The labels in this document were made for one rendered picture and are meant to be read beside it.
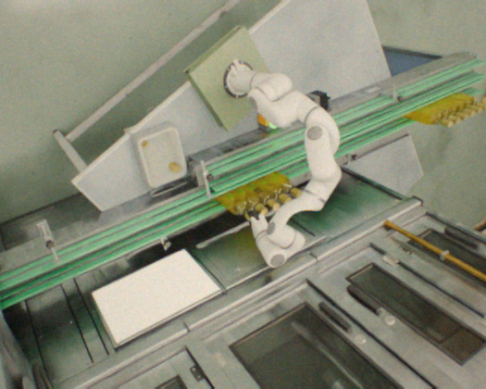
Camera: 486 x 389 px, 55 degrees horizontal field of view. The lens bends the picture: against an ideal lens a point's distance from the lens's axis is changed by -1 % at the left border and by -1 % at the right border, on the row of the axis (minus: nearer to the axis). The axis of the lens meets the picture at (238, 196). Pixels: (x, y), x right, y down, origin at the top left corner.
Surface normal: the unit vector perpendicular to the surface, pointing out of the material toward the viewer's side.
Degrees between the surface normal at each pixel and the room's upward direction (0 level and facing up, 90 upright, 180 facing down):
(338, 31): 0
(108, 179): 0
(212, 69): 4
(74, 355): 90
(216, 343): 90
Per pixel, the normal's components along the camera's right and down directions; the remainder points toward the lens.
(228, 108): 0.53, 0.32
